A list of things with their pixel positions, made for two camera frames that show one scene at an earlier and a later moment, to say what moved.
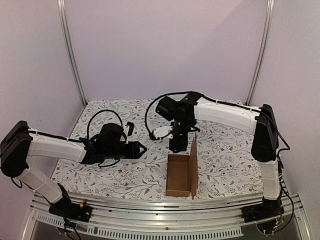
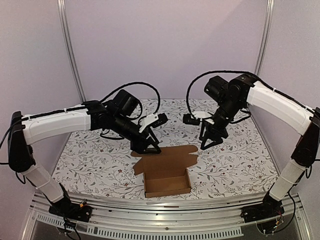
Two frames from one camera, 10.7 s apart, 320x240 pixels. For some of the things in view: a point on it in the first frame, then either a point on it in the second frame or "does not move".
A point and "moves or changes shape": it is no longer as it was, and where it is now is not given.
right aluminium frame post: [261, 60] does not move
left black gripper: [133, 153] to [136, 146]
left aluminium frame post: [61, 9] does not move
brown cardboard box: [182, 173] moves or changes shape
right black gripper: [178, 144] to [215, 129]
